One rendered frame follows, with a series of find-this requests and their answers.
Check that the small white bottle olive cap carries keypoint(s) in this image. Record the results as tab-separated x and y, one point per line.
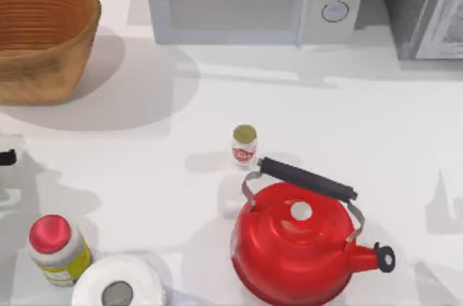
244	150

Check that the red kettle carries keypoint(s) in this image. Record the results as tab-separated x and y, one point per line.
293	244

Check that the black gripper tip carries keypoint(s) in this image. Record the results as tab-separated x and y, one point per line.
7	157

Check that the microwave knob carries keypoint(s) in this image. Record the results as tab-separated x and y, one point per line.
335	11

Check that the white paper roll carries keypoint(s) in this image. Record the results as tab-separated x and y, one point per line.
119	280

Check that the brown woven basket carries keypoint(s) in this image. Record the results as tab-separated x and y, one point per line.
43	63

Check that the pale microwave oven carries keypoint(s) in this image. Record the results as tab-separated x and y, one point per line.
231	2

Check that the white jar red lid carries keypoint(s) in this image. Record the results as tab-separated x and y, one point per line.
59	251

